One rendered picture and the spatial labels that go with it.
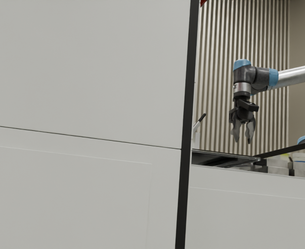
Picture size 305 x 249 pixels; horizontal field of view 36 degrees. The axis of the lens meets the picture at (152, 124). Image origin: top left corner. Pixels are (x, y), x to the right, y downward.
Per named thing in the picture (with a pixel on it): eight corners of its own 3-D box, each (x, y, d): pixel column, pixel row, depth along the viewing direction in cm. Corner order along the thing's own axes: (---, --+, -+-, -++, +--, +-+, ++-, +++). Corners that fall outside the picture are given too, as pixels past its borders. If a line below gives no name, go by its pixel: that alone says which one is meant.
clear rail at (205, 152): (153, 147, 144) (153, 143, 145) (152, 147, 146) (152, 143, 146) (261, 161, 154) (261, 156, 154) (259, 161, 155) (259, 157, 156)
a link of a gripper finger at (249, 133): (249, 145, 200) (245, 124, 202) (256, 142, 194) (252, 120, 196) (243, 146, 199) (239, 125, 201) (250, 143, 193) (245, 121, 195)
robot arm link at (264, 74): (269, 74, 213) (246, 72, 212) (280, 66, 203) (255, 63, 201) (269, 91, 211) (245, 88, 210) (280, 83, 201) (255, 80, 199)
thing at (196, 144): (186, 150, 192) (188, 119, 195) (183, 152, 195) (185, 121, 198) (200, 152, 193) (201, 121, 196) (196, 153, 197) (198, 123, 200)
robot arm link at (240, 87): (254, 84, 199) (236, 81, 197) (254, 94, 198) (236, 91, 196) (245, 89, 206) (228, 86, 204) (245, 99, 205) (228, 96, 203)
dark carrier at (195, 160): (155, 146, 146) (155, 145, 146) (128, 159, 178) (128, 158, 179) (254, 159, 155) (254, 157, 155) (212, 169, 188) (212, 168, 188)
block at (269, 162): (266, 166, 158) (267, 157, 159) (261, 167, 161) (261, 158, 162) (287, 168, 160) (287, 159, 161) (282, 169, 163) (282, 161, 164)
